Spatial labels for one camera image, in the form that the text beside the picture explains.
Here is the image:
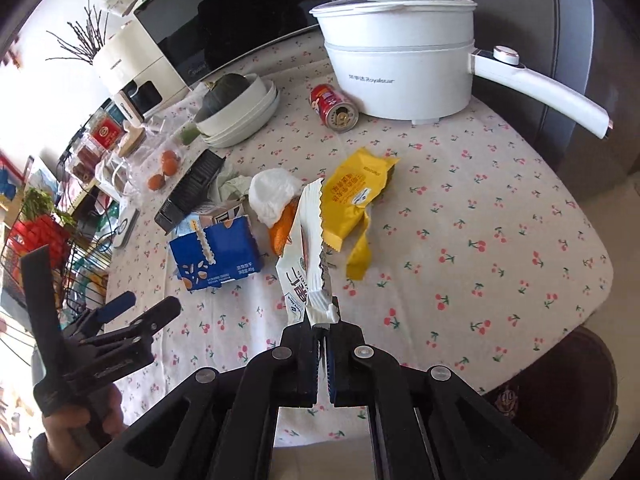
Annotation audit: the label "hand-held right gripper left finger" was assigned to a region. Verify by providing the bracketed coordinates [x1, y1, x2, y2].
[62, 324, 323, 480]

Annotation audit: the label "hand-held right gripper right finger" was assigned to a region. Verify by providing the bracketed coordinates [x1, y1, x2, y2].
[326, 324, 581, 480]

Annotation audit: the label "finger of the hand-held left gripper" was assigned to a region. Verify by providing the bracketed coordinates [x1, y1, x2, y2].
[82, 296, 182, 348]
[60, 292, 137, 336]

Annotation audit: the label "white snack wrapper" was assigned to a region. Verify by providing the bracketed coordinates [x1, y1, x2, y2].
[276, 178, 346, 331]

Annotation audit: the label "pale green tissue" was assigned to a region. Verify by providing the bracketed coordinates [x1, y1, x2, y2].
[212, 165, 253, 206]

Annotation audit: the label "white tissue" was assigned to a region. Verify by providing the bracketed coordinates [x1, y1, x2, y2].
[248, 169, 304, 226]

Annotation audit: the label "brown round bin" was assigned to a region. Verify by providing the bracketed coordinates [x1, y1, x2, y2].
[482, 325, 618, 480]

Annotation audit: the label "person's left hand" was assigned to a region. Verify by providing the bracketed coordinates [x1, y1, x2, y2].
[30, 382, 126, 476]

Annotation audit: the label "white kitchen scale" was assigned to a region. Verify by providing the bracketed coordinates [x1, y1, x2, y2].
[111, 207, 141, 248]

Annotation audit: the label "blue carton box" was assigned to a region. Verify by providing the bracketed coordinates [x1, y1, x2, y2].
[168, 200, 259, 292]

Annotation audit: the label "black plastic tray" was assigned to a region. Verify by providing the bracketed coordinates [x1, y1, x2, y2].
[154, 150, 224, 233]

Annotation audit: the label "orange peel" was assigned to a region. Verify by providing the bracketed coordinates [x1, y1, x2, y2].
[268, 199, 301, 256]

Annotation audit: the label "yellow snack wrapper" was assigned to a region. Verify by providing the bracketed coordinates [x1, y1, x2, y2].
[320, 147, 401, 280]

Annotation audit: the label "red box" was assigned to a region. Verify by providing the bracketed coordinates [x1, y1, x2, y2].
[90, 112, 126, 153]

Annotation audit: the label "cherry print tablecloth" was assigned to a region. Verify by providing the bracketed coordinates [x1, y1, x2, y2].
[107, 25, 616, 453]

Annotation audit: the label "nested white bowls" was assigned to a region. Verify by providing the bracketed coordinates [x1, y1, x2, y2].
[195, 74, 281, 148]

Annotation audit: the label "dark green squash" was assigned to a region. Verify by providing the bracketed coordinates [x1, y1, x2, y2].
[200, 73, 251, 121]

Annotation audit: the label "white countertop appliance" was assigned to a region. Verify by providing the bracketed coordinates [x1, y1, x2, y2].
[92, 12, 188, 116]

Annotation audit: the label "red drink can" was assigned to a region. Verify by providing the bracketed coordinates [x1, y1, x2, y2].
[310, 85, 360, 133]

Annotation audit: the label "dried dark branches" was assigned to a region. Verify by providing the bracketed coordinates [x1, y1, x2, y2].
[47, 0, 113, 66]

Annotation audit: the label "white electric pot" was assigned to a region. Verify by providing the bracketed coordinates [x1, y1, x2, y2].
[309, 0, 615, 139]

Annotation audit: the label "black microwave oven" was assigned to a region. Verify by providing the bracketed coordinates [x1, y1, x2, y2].
[132, 0, 401, 88]

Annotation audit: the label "grey refrigerator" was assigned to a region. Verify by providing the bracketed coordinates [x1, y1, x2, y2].
[470, 0, 640, 181]

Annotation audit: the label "wire rack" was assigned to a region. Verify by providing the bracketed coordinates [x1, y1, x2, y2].
[0, 200, 111, 321]

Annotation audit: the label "clear pitcher white handle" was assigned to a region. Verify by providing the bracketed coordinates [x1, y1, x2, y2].
[95, 155, 138, 201]

